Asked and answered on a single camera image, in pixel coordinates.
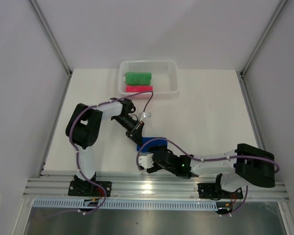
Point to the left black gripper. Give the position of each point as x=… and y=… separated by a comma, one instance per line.
x=135, y=132

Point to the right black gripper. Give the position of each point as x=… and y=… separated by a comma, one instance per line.
x=155, y=148

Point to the blue towel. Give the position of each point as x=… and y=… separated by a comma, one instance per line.
x=152, y=146

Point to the pink towel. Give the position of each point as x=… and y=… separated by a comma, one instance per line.
x=138, y=89

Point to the green towel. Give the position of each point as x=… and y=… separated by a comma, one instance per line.
x=138, y=78

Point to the white plastic basket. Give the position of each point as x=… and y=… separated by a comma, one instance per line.
x=158, y=75

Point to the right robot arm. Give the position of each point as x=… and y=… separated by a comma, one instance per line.
x=244, y=166

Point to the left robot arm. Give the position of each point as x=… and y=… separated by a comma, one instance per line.
x=83, y=130

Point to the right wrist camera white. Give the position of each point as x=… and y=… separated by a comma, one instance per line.
x=145, y=161

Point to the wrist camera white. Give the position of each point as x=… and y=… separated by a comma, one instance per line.
x=143, y=115
x=145, y=161

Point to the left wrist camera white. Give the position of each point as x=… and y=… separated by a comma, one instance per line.
x=143, y=115

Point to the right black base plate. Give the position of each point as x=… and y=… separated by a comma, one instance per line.
x=212, y=192

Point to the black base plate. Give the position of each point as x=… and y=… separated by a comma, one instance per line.
x=85, y=189
x=212, y=192

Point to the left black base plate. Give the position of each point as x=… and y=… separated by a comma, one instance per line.
x=85, y=189

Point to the aluminium mounting rail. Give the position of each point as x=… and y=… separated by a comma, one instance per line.
x=135, y=186

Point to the slotted cable duct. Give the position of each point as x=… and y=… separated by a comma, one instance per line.
x=127, y=204

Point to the left aluminium frame post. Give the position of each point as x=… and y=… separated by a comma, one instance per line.
x=37, y=11

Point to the aluminium frame post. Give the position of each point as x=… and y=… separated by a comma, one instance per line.
x=273, y=20
x=37, y=11

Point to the right aluminium frame post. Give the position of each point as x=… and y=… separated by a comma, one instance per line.
x=273, y=20

